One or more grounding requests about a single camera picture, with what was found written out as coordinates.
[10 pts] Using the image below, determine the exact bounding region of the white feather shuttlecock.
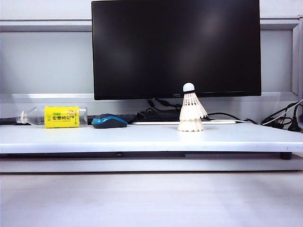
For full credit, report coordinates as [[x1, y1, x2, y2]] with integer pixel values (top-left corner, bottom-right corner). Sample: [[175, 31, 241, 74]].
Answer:
[[179, 82, 209, 122], [177, 117, 205, 132]]

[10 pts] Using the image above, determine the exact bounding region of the black power strip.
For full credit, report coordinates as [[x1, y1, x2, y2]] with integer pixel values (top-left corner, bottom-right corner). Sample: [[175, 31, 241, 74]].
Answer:
[[120, 107, 182, 122]]

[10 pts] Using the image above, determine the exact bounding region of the white raised desk board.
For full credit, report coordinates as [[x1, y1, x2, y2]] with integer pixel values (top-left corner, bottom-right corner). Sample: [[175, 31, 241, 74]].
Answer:
[[0, 122, 303, 161]]

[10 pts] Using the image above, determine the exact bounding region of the blue black computer mouse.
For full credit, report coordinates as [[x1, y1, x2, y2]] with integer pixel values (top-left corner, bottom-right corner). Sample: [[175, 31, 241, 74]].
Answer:
[[91, 113, 128, 130]]

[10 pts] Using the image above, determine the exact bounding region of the black computer monitor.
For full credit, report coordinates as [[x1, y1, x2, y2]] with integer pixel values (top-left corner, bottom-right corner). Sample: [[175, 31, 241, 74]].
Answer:
[[91, 0, 262, 101]]

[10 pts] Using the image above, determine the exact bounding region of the silver monitor stand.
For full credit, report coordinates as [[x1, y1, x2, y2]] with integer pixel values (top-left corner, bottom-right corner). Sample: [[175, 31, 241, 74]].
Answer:
[[131, 119, 238, 125]]

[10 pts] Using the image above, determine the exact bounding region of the clear bottle yellow label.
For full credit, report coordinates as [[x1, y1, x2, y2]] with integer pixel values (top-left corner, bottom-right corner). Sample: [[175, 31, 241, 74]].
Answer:
[[15, 105, 89, 130]]

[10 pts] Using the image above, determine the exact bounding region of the black power plug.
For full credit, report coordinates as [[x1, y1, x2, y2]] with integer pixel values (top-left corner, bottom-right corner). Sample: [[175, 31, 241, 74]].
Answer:
[[287, 104, 303, 132]]

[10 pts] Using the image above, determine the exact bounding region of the black flat strip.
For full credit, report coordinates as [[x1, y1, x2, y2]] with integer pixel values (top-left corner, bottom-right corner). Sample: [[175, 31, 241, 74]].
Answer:
[[0, 117, 18, 125]]

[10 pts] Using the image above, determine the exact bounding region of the black cable with ferrite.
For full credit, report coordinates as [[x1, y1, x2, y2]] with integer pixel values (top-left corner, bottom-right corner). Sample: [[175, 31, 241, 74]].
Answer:
[[147, 98, 182, 112]]

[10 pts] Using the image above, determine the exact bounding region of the black looped cable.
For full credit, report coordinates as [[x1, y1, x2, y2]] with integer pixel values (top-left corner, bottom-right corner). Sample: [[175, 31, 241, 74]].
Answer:
[[207, 112, 258, 125]]

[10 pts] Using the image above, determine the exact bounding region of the black tangled cable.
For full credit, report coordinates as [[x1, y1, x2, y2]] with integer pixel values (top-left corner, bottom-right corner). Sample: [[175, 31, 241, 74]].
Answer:
[[260, 103, 296, 130]]

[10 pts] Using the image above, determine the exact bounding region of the white usb cable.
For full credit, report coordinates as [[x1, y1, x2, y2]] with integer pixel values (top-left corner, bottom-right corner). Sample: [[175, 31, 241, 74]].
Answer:
[[236, 99, 303, 125]]

